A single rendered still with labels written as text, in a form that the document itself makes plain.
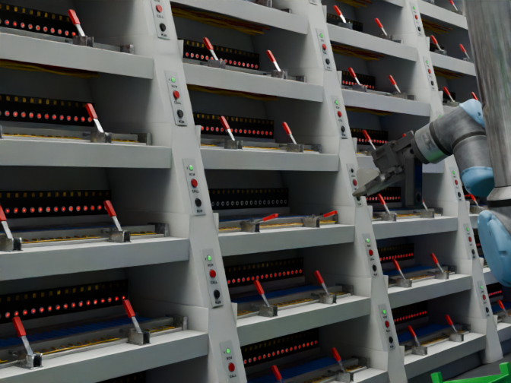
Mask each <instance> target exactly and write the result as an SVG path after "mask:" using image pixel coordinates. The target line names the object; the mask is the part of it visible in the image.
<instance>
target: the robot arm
mask: <svg viewBox="0 0 511 383"><path fill-rule="evenodd" d="M463 4H464V9H465V17H466V21H467V26H468V34H469V39H470V44H471V51H472V56H473V60H474V69H475V73H476V78H477V82H478V90H479V95H480V100H481V102H478V101H477V100H474V99H470V100H467V101H466V102H464V103H460V104H459V106H457V107H456V108H454V109H452V110H450V111H449V112H447V113H446V114H444V115H443V116H440V117H439V118H438V119H436V120H434V121H433V122H431V123H429V124H427V125H425V126H424V127H423V128H421V129H419V130H417V131H409V132H407V133H406V134H407V135H405V136H404V137H403V138H401V139H399V140H398V141H394V142H393V141H392V142H391V141H390V143H389V142H387V143H385V144H384V145H383V146H381V147H379V148H377V149H375V150H374V151H373V152H371V155H372V157H373V162H374V164H375V166H376V168H379V171H380V172H379V171H377V170H374V169H368V171H366V170H364V169H362V168H360V169H358V170H357V172H356V175H357V182H358V190H356V191H355V192H354V193H353V194H352V196H353V197H361V196H365V197H367V196H369V195H372V194H375V193H377V192H379V191H381V190H383V189H385V188H388V187H389V186H391V185H394V184H395V183H396V182H399V181H401V180H403V179H405V205H406V206H421V205H422V170H423V163H424V164H428V163H433V164H437V163H438V162H440V161H442V160H444V159H446V158H447V157H449V156H451V155H454V157H455V161H456V164H457V167H458V169H459V173H460V179H461V180H462V182H463V184H464V186H465V189H466V191H467V192H468V193H470V194H471V195H474V196H479V197H485V196H487V205H488V210H483V211H482V212H480V213H479V215H478V235H479V239H480V243H481V247H482V250H483V253H484V257H485V259H486V262H487V265H488V267H489V268H490V271H491V273H492V274H493V275H494V277H495V278H496V280H497V281H498V282H499V283H501V284H502V285H504V286H511V0H463Z"/></svg>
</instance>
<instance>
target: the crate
mask: <svg viewBox="0 0 511 383"><path fill-rule="evenodd" d="M499 366H500V372H501V374H500V375H489V376H483V377H477V378H467V379H461V380H455V381H445V382H443V377H442V374H441V372H434V373H432V374H431V378H432V382H433V383H511V366H510V363H509V362H504V363H501V364H499Z"/></svg>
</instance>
